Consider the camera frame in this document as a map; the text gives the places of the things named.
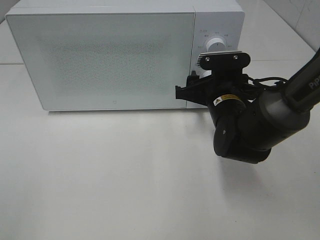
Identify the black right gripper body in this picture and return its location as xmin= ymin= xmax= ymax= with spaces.
xmin=207 ymin=69 xmax=246 ymax=120

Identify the white microwave door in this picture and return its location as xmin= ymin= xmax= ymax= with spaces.
xmin=7 ymin=13 xmax=194 ymax=111

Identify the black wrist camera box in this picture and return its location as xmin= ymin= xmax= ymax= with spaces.
xmin=196 ymin=51 xmax=251 ymax=72

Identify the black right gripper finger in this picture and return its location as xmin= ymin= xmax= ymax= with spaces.
xmin=175 ymin=70 xmax=213 ymax=107

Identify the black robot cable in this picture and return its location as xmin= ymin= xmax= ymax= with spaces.
xmin=241 ymin=73 xmax=288 ymax=101

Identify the white microwave oven body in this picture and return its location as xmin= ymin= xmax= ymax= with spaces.
xmin=5 ymin=0 xmax=245 ymax=109

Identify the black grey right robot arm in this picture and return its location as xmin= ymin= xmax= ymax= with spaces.
xmin=175 ymin=51 xmax=320 ymax=164

